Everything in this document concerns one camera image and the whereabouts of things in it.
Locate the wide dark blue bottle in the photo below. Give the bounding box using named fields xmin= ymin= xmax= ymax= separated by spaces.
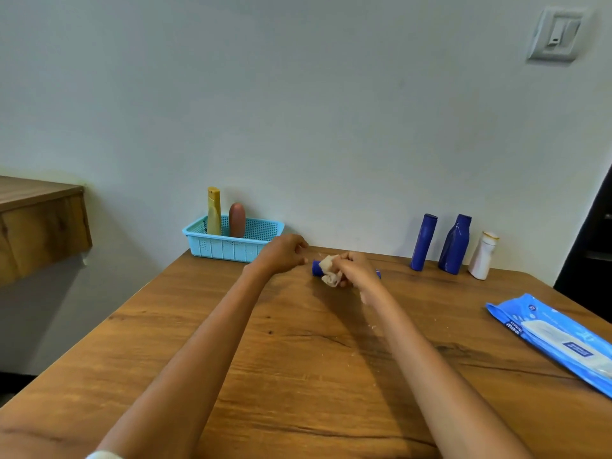
xmin=437 ymin=214 xmax=473 ymax=275

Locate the wooden side desk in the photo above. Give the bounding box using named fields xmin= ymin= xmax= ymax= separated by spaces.
xmin=0 ymin=175 xmax=94 ymax=288

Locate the person's right hand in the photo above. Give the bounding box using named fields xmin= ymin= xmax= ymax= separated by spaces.
xmin=330 ymin=251 xmax=383 ymax=307

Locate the wooden table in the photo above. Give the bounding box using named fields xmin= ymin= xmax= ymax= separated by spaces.
xmin=0 ymin=245 xmax=612 ymax=459

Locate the grey wall light switch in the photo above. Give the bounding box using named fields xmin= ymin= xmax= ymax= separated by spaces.
xmin=527 ymin=6 xmax=594 ymax=62

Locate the person's left forearm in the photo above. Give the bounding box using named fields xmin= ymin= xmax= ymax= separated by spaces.
xmin=95 ymin=265 xmax=273 ymax=459

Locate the slim dark blue bottle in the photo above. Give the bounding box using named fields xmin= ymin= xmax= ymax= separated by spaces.
xmin=311 ymin=260 xmax=383 ymax=281
xmin=409 ymin=213 xmax=439 ymax=272

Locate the black door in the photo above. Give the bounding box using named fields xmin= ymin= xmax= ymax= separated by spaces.
xmin=553 ymin=164 xmax=612 ymax=326

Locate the light blue plastic basket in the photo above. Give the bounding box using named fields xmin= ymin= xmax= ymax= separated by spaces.
xmin=182 ymin=215 xmax=286 ymax=263

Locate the pink bottle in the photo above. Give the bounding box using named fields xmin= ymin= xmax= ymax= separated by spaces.
xmin=228 ymin=202 xmax=247 ymax=239

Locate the person's left hand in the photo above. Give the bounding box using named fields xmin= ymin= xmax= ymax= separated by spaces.
xmin=244 ymin=233 xmax=310 ymax=278

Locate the white wipe cloth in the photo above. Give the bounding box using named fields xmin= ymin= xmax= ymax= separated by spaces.
xmin=317 ymin=254 xmax=346 ymax=288

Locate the person's right forearm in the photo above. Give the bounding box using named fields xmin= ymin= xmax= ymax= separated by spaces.
xmin=368 ymin=291 xmax=534 ymax=459

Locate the blue wet wipes pack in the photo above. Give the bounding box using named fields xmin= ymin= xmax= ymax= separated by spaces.
xmin=485 ymin=293 xmax=612 ymax=399

